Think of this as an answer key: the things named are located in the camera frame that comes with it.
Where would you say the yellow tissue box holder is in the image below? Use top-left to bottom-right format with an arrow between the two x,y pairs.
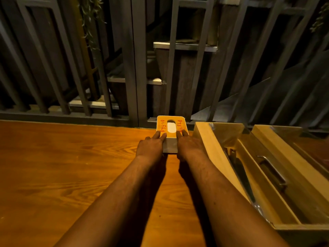
156,116 -> 189,154

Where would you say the wooden cutlery tray box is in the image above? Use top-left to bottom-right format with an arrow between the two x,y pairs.
193,122 -> 329,247

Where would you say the person's right hand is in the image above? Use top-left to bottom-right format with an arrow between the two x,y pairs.
176,130 -> 208,162

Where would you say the black handled knife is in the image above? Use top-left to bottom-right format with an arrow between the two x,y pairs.
224,148 -> 257,203

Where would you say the person's right forearm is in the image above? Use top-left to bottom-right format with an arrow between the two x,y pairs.
179,153 -> 291,247

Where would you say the hanging green plant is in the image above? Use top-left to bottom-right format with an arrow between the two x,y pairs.
77,0 -> 107,50
310,4 -> 329,34

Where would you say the person's left forearm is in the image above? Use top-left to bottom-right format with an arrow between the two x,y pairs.
53,155 -> 165,247

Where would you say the metal handle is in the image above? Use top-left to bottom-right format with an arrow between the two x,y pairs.
257,155 -> 287,187

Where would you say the person's left hand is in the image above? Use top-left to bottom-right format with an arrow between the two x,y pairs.
135,131 -> 167,165

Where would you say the staircase with metal edged steps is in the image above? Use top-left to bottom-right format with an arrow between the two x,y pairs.
68,40 -> 270,122

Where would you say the grey metal railing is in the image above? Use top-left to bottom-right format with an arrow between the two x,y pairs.
0,0 -> 329,129

